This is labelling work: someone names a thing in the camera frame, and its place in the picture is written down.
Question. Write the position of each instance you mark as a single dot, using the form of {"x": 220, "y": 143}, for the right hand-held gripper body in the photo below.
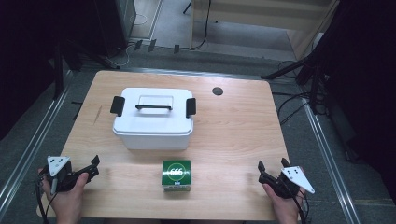
{"x": 295, "y": 179}

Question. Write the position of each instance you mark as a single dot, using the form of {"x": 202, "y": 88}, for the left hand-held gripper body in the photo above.
{"x": 57, "y": 165}

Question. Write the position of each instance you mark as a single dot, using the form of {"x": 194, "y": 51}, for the white plastic storage box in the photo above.
{"x": 154, "y": 141}

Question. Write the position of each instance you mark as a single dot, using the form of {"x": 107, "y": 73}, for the green square carton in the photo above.
{"x": 176, "y": 174}

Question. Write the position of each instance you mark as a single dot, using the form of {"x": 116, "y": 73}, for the person's right hand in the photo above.
{"x": 285, "y": 210}

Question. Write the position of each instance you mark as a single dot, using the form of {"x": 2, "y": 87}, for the person's left hand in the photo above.
{"x": 67, "y": 203}

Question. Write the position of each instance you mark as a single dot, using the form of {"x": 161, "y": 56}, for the black metal stand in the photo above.
{"x": 58, "y": 71}

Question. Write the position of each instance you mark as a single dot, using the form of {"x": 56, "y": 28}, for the black round table grommet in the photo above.
{"x": 217, "y": 91}

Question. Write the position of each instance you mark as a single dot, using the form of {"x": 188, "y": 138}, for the dark cabinet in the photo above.
{"x": 113, "y": 25}

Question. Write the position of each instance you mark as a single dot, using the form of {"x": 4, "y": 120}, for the light wooden furniture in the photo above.
{"x": 264, "y": 14}

